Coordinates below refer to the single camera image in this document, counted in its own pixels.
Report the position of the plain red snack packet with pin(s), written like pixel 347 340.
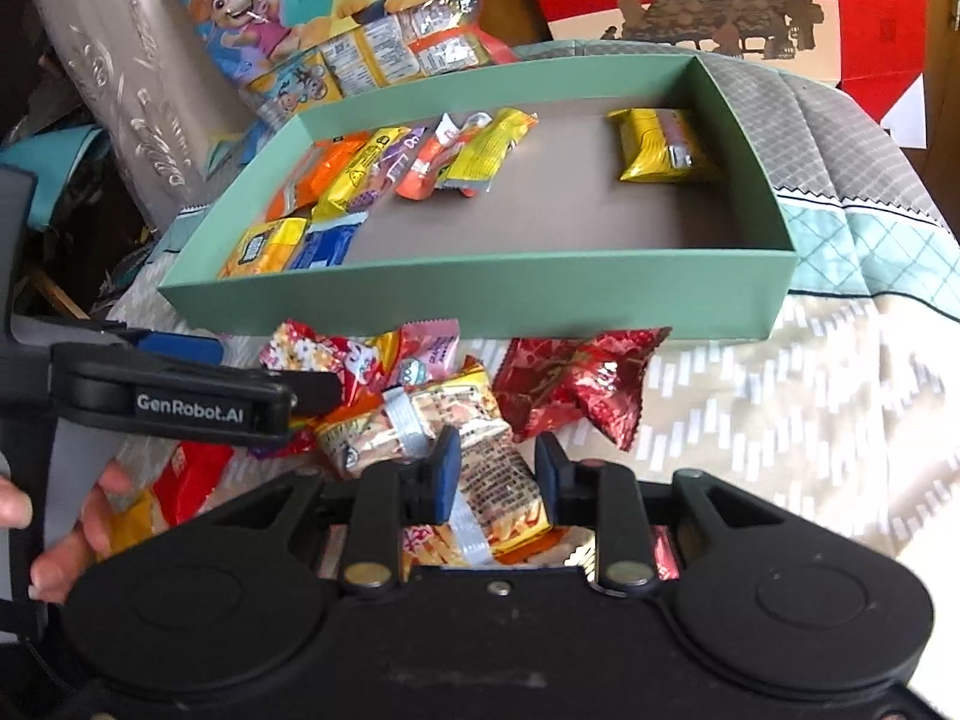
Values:
pixel 199 480

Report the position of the patterned bed quilt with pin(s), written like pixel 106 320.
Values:
pixel 825 390

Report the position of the white orange snack packet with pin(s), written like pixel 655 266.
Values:
pixel 424 172

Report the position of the wooden cabinet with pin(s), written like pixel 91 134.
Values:
pixel 941 75

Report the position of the silver floral embossed panel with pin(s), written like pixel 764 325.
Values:
pixel 112 52

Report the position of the blue white biscuit packet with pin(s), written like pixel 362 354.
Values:
pixel 322 247

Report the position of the teal cardboard box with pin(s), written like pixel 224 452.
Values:
pixel 487 300

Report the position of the long yellow cartoon packet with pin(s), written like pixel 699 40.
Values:
pixel 352 176

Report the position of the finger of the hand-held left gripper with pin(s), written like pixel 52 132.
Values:
pixel 187 397
pixel 180 349

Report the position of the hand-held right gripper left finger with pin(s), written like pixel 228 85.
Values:
pixel 444 476

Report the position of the pink red printed candy packet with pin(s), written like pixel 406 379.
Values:
pixel 300 349

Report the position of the yellow striped wafer packet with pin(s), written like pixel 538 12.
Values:
pixel 645 146

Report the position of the orange noodle snack packet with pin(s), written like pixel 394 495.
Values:
pixel 487 465

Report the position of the person's left hand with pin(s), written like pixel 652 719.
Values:
pixel 105 510

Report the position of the purple candy packet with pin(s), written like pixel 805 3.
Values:
pixel 394 161

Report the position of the long yellow orange packet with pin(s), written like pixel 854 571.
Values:
pixel 487 154

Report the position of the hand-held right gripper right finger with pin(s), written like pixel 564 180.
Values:
pixel 550 476

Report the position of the orange yellow snack packet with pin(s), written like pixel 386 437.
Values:
pixel 146 521

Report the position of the dark red foil packet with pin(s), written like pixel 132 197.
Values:
pixel 577 382

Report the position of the yellow cracker packet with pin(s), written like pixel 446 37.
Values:
pixel 262 247

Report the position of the red rainbow candy packet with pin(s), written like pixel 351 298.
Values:
pixel 367 371

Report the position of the teal cloth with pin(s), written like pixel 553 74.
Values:
pixel 64 157

